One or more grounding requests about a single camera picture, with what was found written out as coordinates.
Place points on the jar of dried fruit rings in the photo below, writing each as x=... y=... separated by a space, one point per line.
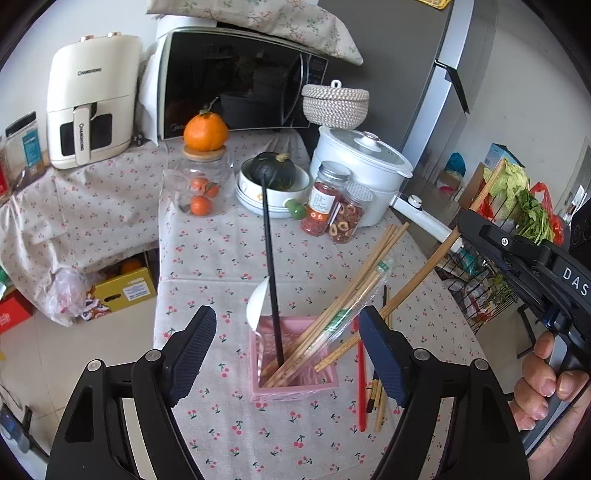
x=344 y=221

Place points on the small orange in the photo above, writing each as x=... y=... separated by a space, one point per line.
x=200 y=184
x=201 y=205
x=213 y=190

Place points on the jar of red dried berries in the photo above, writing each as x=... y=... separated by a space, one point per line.
x=318 y=207

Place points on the black power plug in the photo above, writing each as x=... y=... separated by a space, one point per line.
x=140 y=140

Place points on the red cardboard box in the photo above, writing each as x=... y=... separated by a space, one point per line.
x=14 y=316

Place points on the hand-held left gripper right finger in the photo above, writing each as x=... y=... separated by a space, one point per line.
x=383 y=355

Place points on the red plastic spoon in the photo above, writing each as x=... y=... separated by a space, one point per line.
x=360 y=397

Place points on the white electric cooking pot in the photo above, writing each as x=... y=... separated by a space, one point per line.
x=388 y=203

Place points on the single light wood chopstick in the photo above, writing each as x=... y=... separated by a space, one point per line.
x=415 y=278

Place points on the clear plastic bag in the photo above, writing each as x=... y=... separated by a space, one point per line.
x=69 y=290

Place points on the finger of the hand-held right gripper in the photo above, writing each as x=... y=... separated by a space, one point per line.
x=503 y=240
x=521 y=281

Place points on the dark green pumpkin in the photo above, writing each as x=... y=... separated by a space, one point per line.
x=281 y=175

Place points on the small cherry print cloth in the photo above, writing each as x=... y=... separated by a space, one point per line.
x=83 y=207

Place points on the grey refrigerator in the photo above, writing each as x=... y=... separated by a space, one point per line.
x=392 y=69

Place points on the glass jar with wooden lid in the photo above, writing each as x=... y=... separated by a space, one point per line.
x=180 y=184

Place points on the white ceramic spoon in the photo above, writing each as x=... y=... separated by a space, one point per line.
x=258 y=307

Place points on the small blue screen device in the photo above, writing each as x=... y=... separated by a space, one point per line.
x=14 y=429

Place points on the pink perforated utensil holder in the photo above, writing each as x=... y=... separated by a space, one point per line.
x=295 y=390

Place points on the clear container with blue label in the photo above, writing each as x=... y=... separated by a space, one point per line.
x=27 y=147

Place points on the cherry print tablecloth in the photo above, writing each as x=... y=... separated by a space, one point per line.
x=221 y=258

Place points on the blue plastic bag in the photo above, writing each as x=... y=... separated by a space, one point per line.
x=457 y=162

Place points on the white ceramic bowl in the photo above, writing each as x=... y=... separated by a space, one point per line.
x=277 y=203

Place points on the woven lidded basket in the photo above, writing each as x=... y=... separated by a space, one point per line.
x=334 y=108

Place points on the green coriander bunch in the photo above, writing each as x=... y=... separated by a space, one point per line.
x=535 y=217

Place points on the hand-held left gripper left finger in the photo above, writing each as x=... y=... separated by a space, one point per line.
x=194 y=350

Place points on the yellow cardboard box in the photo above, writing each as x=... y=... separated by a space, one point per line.
x=134 y=288

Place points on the napa cabbage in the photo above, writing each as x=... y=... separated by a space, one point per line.
x=508 y=184

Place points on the plastic-wrapped chopstick pair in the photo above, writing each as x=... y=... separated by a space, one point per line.
x=341 y=318

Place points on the floral cloth cover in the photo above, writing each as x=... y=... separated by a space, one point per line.
x=286 y=23

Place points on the person's right hand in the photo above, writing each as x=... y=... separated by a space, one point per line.
x=545 y=383

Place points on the black microwave oven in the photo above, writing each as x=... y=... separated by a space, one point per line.
x=231 y=83

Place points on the cream air fryer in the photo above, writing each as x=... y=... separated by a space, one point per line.
x=92 y=92

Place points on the bundle of wooden chopsticks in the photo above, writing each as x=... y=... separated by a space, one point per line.
x=362 y=277

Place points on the large orange with stem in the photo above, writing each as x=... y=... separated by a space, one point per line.
x=205 y=134

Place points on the brown cardboard box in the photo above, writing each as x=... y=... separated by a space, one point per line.
x=450 y=182

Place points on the red plastic bag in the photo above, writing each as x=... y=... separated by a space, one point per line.
x=558 y=230

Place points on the glass jar with red label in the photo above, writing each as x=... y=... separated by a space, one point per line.
x=3 y=180

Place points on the black chopstick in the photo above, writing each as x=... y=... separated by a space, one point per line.
x=371 y=401
x=272 y=277

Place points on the light blue printed box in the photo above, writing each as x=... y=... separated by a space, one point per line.
x=501 y=154

